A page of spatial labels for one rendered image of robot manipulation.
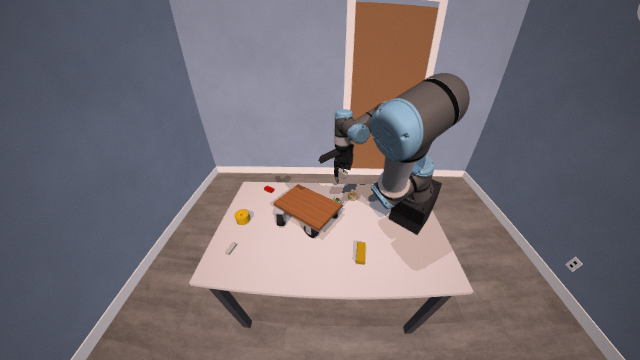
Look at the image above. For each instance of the yellow rectangular block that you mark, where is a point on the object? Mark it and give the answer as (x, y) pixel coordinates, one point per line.
(360, 257)

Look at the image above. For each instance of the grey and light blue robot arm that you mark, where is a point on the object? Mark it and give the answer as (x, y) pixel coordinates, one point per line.
(401, 127)

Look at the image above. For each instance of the yellow short cylinder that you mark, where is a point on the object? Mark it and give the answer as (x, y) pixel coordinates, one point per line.
(242, 217)

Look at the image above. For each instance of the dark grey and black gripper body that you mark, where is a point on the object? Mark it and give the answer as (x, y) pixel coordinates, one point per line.
(344, 159)

